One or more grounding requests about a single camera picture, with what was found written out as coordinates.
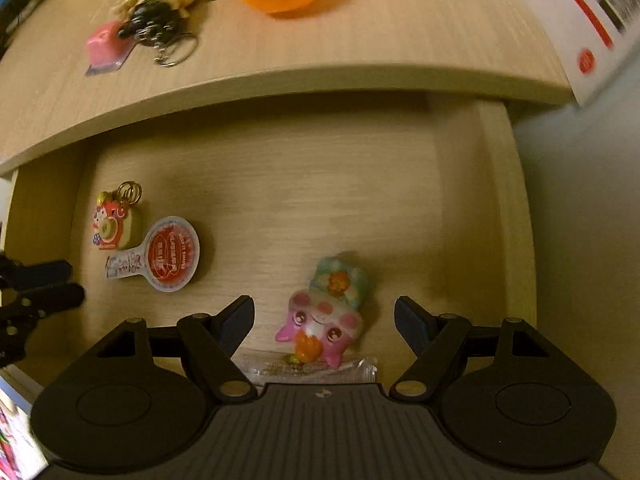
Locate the camera shaped keychain toy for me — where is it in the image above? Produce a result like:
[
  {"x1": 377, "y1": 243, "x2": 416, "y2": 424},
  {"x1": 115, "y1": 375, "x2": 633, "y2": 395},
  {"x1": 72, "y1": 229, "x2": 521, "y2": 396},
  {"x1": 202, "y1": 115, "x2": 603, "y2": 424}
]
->
[{"x1": 93, "y1": 182, "x2": 147, "y2": 252}]

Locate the white desk drawer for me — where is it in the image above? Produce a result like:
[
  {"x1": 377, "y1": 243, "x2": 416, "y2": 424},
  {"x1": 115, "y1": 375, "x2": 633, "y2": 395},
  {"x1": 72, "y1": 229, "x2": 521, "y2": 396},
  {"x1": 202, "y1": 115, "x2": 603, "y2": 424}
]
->
[{"x1": 0, "y1": 92, "x2": 539, "y2": 391}]

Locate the blue pink dome toy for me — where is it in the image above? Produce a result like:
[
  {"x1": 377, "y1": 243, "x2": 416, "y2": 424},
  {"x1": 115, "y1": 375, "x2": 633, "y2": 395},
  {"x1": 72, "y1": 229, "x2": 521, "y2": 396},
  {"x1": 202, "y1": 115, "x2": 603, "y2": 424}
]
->
[{"x1": 274, "y1": 252, "x2": 376, "y2": 369}]

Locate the clear plastic packet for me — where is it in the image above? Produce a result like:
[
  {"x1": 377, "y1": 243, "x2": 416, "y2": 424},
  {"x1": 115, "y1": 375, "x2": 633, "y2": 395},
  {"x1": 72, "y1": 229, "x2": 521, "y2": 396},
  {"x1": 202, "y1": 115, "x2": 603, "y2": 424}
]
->
[{"x1": 239, "y1": 351, "x2": 379, "y2": 387}]

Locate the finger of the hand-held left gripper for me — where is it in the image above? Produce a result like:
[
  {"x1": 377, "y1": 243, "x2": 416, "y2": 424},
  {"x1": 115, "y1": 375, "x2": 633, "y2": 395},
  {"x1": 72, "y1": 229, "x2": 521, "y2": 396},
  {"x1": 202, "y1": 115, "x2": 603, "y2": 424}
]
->
[
  {"x1": 0, "y1": 255, "x2": 74, "y2": 291},
  {"x1": 0, "y1": 283, "x2": 85, "y2": 369}
]

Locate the white printed card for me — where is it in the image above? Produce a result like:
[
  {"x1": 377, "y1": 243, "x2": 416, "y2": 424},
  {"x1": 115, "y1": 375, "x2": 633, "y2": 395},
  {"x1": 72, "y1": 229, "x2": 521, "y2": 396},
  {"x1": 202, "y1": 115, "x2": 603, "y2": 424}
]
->
[{"x1": 539, "y1": 0, "x2": 640, "y2": 107}]

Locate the pink printed bedding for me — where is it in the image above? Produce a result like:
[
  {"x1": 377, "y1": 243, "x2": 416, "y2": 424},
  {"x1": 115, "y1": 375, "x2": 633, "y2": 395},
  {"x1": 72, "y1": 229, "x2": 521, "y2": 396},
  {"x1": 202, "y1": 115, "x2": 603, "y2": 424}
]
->
[{"x1": 0, "y1": 367, "x2": 49, "y2": 480}]

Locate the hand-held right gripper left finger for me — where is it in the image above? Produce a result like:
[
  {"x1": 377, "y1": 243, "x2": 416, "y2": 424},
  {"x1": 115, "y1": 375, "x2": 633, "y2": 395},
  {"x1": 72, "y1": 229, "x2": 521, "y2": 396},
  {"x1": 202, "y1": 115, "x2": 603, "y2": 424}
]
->
[{"x1": 95, "y1": 295, "x2": 258, "y2": 403}]

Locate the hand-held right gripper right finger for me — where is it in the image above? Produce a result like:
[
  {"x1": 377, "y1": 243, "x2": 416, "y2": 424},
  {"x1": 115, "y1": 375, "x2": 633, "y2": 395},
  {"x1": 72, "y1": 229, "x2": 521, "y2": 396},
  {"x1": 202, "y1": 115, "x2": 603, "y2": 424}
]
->
[{"x1": 389, "y1": 296, "x2": 546, "y2": 403}]

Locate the black doll keychain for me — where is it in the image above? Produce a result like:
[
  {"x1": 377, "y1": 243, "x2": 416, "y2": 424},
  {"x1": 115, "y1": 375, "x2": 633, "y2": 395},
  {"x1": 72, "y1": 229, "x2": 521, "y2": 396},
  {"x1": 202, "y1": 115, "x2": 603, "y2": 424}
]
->
[{"x1": 117, "y1": 0, "x2": 207, "y2": 68}]

